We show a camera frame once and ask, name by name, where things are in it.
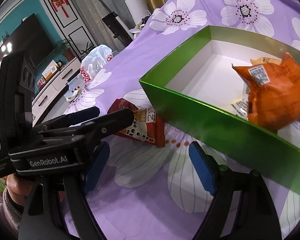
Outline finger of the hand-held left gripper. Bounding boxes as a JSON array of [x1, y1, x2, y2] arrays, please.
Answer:
[[42, 108, 136, 141], [34, 106, 101, 130]]

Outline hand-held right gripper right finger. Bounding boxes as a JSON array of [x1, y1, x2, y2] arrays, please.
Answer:
[[189, 141, 283, 240]]

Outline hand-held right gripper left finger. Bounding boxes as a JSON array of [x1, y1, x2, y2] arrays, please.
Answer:
[[19, 141, 110, 240]]

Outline red brown snack packet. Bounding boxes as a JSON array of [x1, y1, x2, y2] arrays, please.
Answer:
[[107, 98, 166, 147]]

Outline green cardboard box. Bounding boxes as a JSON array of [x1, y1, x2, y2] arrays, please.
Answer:
[[139, 25, 300, 198]]

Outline pale snack packet orange print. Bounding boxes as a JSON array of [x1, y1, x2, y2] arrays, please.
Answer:
[[230, 84, 252, 119]]

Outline tan cracker packet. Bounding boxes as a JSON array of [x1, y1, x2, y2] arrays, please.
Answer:
[[249, 56, 284, 67]]

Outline person's left forearm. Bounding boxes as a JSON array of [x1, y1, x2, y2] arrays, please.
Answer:
[[0, 187, 25, 234]]

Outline person's left hand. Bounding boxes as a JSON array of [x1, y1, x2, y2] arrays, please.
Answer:
[[5, 174, 38, 214]]

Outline white television cabinet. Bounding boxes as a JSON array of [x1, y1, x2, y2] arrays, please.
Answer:
[[31, 56, 82, 125]]

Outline yellow box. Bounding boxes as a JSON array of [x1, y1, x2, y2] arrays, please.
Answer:
[[42, 62, 58, 78]]

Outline white plastic bag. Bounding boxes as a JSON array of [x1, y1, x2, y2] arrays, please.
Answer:
[[80, 44, 113, 85]]

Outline purple floral tablecloth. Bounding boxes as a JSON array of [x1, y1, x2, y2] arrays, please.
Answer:
[[62, 0, 300, 240]]

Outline potted green plant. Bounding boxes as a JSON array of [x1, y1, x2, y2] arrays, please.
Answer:
[[55, 39, 74, 62], [80, 42, 94, 58]]

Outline black flat television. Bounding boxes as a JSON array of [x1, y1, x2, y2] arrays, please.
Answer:
[[5, 13, 56, 68]]

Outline black upright vacuum cleaner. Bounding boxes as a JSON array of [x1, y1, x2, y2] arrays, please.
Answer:
[[80, 0, 133, 43]]

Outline white cylinder appliance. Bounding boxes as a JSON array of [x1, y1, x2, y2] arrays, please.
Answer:
[[124, 0, 147, 29]]

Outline red knot wall ornament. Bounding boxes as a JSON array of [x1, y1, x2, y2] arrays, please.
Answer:
[[49, 0, 70, 18]]

